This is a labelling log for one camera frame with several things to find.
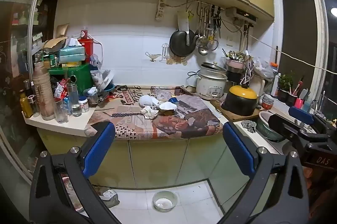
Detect grey woven bag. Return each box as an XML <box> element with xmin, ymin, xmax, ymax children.
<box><xmin>99</xmin><ymin>187</ymin><xmax>120</xmax><ymax>209</ymax></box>

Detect white plastic bag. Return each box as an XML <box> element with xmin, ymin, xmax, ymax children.
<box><xmin>139</xmin><ymin>95</ymin><xmax>160</xmax><ymax>109</ymax></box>

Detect crumpled white tissue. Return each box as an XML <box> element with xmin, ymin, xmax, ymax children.
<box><xmin>140</xmin><ymin>106</ymin><xmax>159</xmax><ymax>120</ymax></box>

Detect steel water bottle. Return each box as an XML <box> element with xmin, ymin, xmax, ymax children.
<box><xmin>67</xmin><ymin>75</ymin><xmax>79</xmax><ymax>115</ymax></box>

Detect brown paper bag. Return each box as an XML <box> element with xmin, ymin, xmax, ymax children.
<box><xmin>43</xmin><ymin>24</ymin><xmax>69</xmax><ymax>52</ymax></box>

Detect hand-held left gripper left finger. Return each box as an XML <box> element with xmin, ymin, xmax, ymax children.
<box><xmin>29</xmin><ymin>121</ymin><xmax>122</xmax><ymax>224</ymax></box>

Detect printed counter cover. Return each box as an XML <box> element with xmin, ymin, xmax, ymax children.
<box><xmin>87</xmin><ymin>84</ymin><xmax>227</xmax><ymax>140</ymax></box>

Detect teal tissue pack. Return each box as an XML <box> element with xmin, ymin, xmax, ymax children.
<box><xmin>58</xmin><ymin>38</ymin><xmax>86</xmax><ymax>64</ymax></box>

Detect black toothbrush cup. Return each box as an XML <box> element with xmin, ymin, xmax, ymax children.
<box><xmin>286</xmin><ymin>92</ymin><xmax>298</xmax><ymax>107</ymax></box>

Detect white power strip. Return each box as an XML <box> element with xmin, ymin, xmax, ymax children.
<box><xmin>155</xmin><ymin>0</ymin><xmax>166</xmax><ymax>21</ymax></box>

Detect white cord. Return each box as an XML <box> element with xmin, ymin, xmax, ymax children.
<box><xmin>247</xmin><ymin>33</ymin><xmax>337</xmax><ymax>74</ymax></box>

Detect mesh strainer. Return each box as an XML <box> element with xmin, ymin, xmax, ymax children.
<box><xmin>207</xmin><ymin>38</ymin><xmax>219</xmax><ymax>51</ymax></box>

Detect grey scouring pad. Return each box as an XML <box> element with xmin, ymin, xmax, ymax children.
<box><xmin>241</xmin><ymin>120</ymin><xmax>257</xmax><ymax>133</ymax></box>

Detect black pot with yellow lid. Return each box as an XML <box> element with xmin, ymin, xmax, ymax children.
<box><xmin>221</xmin><ymin>84</ymin><xmax>258</xmax><ymax>116</ymax></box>

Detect red snack packet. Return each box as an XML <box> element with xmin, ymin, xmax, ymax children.
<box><xmin>54</xmin><ymin>79</ymin><xmax>69</xmax><ymax>98</ymax></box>

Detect white rice cooker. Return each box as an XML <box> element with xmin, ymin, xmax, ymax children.
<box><xmin>196</xmin><ymin>62</ymin><xmax>228</xmax><ymax>101</ymax></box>

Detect brown ribbed bottle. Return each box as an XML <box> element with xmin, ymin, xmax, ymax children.
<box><xmin>32</xmin><ymin>62</ymin><xmax>56</xmax><ymax>120</ymax></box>

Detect wooden cutting board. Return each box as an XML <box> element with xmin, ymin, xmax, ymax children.
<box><xmin>211</xmin><ymin>100</ymin><xmax>266</xmax><ymax>122</ymax></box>

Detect metal faucet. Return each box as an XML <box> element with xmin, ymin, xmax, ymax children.
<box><xmin>308</xmin><ymin>99</ymin><xmax>319</xmax><ymax>115</ymax></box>

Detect black scissors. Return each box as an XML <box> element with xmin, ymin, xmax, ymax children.
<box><xmin>214</xmin><ymin>6</ymin><xmax>222</xmax><ymax>38</ymax></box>

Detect steel cleaver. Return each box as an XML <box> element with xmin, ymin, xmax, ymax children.
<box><xmin>177</xmin><ymin>10</ymin><xmax>190</xmax><ymax>46</ymax></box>

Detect clear plastic bag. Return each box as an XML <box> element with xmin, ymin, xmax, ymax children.
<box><xmin>253</xmin><ymin>58</ymin><xmax>274</xmax><ymax>80</ymax></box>

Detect potted green plant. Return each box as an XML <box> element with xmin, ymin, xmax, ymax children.
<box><xmin>278</xmin><ymin>73</ymin><xmax>294</xmax><ymax>103</ymax></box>

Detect pink utensil holder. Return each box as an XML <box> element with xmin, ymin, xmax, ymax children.
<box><xmin>222</xmin><ymin>50</ymin><xmax>253</xmax><ymax>73</ymax></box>

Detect clear glass jar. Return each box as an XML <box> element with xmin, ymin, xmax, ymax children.
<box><xmin>54</xmin><ymin>98</ymin><xmax>68</xmax><ymax>124</ymax></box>

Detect black wok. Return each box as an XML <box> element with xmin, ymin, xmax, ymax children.
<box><xmin>169</xmin><ymin>29</ymin><xmax>197</xmax><ymax>57</ymax></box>

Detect window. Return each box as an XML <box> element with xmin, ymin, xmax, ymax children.
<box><xmin>274</xmin><ymin>0</ymin><xmax>337</xmax><ymax>119</ymax></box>

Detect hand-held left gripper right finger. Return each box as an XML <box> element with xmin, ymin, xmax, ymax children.
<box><xmin>216</xmin><ymin>121</ymin><xmax>310</xmax><ymax>224</ymax></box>

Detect metal skimmer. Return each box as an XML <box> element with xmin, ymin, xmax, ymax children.
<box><xmin>195</xmin><ymin>3</ymin><xmax>208</xmax><ymax>47</ymax></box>

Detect clear plastic wrapper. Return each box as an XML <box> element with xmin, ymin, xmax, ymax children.
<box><xmin>155</xmin><ymin>88</ymin><xmax>174</xmax><ymax>101</ymax></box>

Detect white floor bowl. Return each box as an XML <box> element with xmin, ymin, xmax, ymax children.
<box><xmin>153</xmin><ymin>190</ymin><xmax>178</xmax><ymax>212</ymax></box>

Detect white wall-mounted appliance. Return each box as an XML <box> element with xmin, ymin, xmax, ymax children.
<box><xmin>225</xmin><ymin>7</ymin><xmax>257</xmax><ymax>22</ymax></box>

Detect green basin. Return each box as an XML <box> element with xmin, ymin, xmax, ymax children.
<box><xmin>257</xmin><ymin>111</ymin><xmax>286</xmax><ymax>141</ymax></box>

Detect red box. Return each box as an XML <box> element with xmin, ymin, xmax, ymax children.
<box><xmin>78</xmin><ymin>27</ymin><xmax>94</xmax><ymax>64</ymax></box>

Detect yellow bottle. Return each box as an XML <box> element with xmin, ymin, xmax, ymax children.
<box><xmin>20</xmin><ymin>90</ymin><xmax>33</xmax><ymax>119</ymax></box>

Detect green box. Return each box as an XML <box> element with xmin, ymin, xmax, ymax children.
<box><xmin>49</xmin><ymin>63</ymin><xmax>98</xmax><ymax>94</ymax></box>

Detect white jug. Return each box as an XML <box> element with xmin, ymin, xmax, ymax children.
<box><xmin>246</xmin><ymin>74</ymin><xmax>265</xmax><ymax>97</ymax></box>

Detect dark glass cabinet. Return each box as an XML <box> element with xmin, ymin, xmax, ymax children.
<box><xmin>0</xmin><ymin>0</ymin><xmax>57</xmax><ymax>188</ymax></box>

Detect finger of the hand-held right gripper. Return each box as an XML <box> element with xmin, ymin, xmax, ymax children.
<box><xmin>288</xmin><ymin>105</ymin><xmax>316</xmax><ymax>126</ymax></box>
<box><xmin>268</xmin><ymin>113</ymin><xmax>331</xmax><ymax>144</ymax></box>

